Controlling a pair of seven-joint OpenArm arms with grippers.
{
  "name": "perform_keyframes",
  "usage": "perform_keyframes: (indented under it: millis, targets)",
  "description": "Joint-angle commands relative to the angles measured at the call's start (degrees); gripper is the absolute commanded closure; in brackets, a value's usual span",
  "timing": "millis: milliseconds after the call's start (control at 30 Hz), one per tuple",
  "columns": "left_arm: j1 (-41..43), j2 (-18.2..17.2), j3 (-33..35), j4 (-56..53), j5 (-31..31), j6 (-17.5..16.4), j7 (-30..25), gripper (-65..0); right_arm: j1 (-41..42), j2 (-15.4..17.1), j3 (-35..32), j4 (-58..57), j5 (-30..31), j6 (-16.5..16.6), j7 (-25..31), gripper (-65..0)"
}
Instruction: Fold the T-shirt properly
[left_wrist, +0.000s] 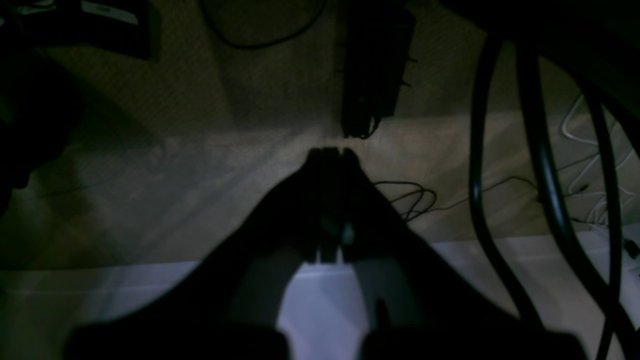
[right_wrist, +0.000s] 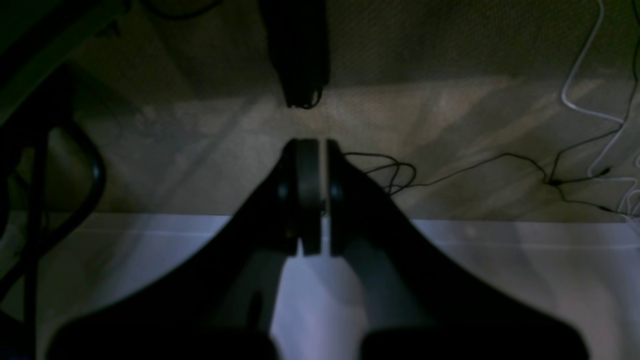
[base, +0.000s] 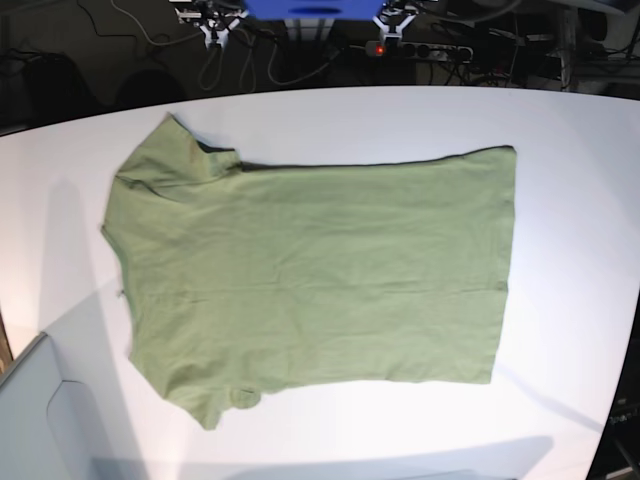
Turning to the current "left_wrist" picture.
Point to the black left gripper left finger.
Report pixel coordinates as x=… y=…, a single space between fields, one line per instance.
x=227 y=308

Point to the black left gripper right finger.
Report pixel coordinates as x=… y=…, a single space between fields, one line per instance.
x=451 y=320

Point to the black power strip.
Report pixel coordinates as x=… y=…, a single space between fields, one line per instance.
x=377 y=46

